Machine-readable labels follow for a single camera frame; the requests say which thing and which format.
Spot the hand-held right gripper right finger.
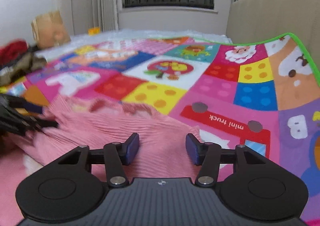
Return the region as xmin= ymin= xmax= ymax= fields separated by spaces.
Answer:
xmin=185 ymin=133 xmax=267 ymax=188

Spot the brown paper bag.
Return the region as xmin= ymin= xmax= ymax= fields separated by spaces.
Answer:
xmin=31 ymin=10 xmax=72 ymax=49

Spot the beige sofa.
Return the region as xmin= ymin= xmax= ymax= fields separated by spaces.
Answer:
xmin=226 ymin=0 xmax=320 ymax=71

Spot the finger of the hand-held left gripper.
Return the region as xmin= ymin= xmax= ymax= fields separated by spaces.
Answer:
xmin=10 ymin=97 xmax=45 ymax=114
xmin=21 ymin=115 xmax=59 ymax=131

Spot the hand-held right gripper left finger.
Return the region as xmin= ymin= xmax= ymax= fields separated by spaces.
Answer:
xmin=58 ymin=133 xmax=140 ymax=188

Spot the colourful cartoon play mat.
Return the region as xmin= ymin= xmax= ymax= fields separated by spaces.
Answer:
xmin=0 ymin=32 xmax=320 ymax=226

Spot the red cloth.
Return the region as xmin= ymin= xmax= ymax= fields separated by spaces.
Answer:
xmin=0 ymin=39 xmax=29 ymax=61

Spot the pink corduroy garment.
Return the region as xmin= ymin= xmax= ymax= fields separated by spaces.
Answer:
xmin=14 ymin=94 xmax=204 ymax=186

